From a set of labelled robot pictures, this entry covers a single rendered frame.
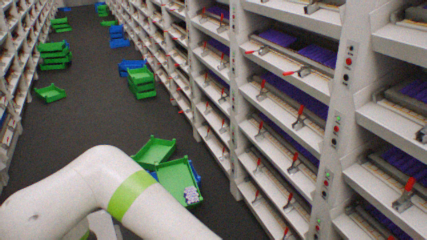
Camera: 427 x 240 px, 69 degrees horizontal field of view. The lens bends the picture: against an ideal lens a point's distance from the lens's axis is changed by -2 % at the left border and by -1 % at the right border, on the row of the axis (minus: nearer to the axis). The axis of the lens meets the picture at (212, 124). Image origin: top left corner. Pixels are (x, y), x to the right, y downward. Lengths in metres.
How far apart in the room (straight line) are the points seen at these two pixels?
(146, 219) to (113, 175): 0.11
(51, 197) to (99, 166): 0.11
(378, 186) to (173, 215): 0.56
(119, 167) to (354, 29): 0.64
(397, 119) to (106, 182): 0.67
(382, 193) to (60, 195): 0.76
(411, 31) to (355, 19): 0.13
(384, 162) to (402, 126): 0.17
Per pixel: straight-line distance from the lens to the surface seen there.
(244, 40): 1.44
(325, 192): 1.09
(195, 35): 2.11
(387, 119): 0.86
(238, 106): 1.54
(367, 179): 0.97
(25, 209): 0.65
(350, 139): 0.94
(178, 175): 1.94
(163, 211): 0.65
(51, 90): 3.84
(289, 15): 1.09
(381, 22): 0.85
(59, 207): 0.66
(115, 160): 0.70
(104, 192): 0.69
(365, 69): 0.87
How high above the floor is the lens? 1.28
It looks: 29 degrees down
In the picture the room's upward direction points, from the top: 2 degrees counter-clockwise
